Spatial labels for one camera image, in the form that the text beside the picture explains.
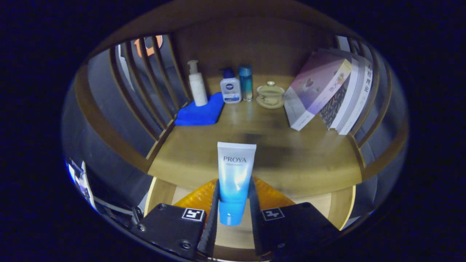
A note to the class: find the plain white book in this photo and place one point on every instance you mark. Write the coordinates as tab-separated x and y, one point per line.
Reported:
349	98

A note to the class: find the beige lidded tea cup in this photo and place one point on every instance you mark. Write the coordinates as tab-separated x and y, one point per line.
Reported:
270	95

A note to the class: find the white pump bottle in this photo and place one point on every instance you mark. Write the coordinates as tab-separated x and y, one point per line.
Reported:
198	89

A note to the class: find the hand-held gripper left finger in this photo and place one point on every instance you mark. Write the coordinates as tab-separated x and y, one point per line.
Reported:
211	236

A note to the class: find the slim teal bottle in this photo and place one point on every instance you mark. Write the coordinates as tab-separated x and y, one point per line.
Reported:
246	82

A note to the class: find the dark patterned book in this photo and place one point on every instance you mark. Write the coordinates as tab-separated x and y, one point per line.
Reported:
333	107

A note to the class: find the wooden countertop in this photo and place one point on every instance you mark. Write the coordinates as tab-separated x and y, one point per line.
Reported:
298	156

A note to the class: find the brown wooden cabinet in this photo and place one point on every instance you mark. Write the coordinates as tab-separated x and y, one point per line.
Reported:
233	40

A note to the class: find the purple and white book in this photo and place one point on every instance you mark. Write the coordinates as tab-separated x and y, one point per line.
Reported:
313	87

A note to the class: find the brown wooden drawer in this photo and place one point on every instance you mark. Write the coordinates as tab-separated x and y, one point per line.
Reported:
160	193

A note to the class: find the blue and white cosmetic tube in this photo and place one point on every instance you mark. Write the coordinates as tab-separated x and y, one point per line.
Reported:
235	178

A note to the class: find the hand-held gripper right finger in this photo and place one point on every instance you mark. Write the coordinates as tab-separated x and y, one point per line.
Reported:
255	229

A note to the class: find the white bottle with blue cap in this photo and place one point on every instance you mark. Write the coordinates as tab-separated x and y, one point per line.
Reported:
230	90

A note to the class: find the blue folded cloth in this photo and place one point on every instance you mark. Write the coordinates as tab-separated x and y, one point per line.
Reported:
202	112

